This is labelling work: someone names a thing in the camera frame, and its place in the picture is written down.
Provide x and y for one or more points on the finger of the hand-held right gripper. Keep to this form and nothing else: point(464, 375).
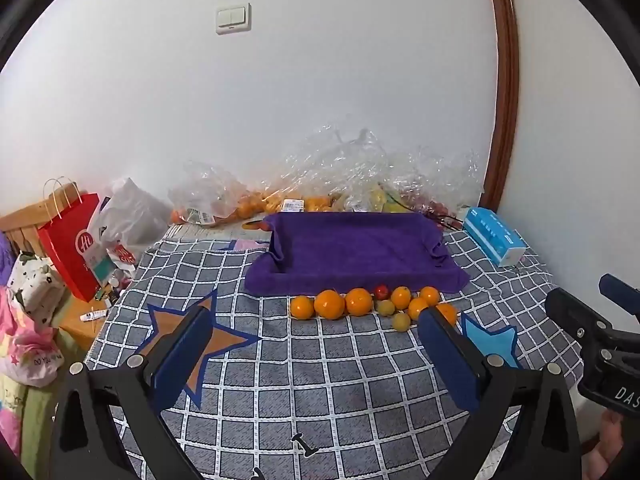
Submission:
point(570, 315)
point(620, 292)

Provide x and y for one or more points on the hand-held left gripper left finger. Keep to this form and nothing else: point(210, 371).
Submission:
point(182, 355)

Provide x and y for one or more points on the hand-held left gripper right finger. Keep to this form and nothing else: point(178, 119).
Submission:
point(450, 360)

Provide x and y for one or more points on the small mandarin orange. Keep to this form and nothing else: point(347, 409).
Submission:
point(302, 307)
point(414, 307)
point(448, 312)
point(400, 297)
point(429, 295)

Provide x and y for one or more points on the small yellow plum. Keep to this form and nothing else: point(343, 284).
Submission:
point(385, 307)
point(401, 322)

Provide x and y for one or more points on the small red apple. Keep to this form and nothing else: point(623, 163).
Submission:
point(382, 290)

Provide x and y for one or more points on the large orange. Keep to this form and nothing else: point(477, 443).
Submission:
point(329, 304)
point(358, 301)

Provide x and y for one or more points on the purple towel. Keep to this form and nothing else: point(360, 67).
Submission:
point(350, 255)

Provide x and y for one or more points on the person's right hand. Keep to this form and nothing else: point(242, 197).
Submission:
point(612, 435)

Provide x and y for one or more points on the small white tube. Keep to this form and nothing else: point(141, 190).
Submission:
point(94, 315)

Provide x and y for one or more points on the wooden nightstand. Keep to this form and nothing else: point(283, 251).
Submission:
point(82, 330)

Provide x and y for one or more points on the blue tissue pack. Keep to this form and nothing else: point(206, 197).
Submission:
point(492, 235)

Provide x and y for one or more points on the grey checked blanket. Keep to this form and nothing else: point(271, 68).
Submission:
point(300, 385)

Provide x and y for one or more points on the white carton with orange print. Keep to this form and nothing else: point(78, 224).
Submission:
point(200, 230)

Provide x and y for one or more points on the white plastic bag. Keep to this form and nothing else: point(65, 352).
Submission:
point(135, 215)

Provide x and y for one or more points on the red paper bag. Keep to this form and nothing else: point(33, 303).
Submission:
point(70, 250)

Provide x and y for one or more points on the pink printed blanket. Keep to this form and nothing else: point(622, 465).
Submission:
point(22, 350)

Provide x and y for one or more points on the yellow-green sheet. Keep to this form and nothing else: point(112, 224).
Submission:
point(30, 420)

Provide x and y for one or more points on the thin clear bag of mandarins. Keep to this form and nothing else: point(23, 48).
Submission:
point(210, 190)

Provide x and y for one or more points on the clear bag of red produce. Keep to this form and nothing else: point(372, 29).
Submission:
point(440, 180)

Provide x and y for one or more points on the labelled clear bag of mandarins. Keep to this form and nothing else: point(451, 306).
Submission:
point(300, 200)

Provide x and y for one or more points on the purple plush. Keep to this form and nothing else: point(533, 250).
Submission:
point(5, 260)

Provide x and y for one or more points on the clear bag of yellow produce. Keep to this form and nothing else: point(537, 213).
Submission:
point(350, 170)

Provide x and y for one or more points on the brown wooden door frame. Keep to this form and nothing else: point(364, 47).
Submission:
point(505, 85)

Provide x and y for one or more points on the white light switch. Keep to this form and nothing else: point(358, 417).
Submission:
point(233, 18)

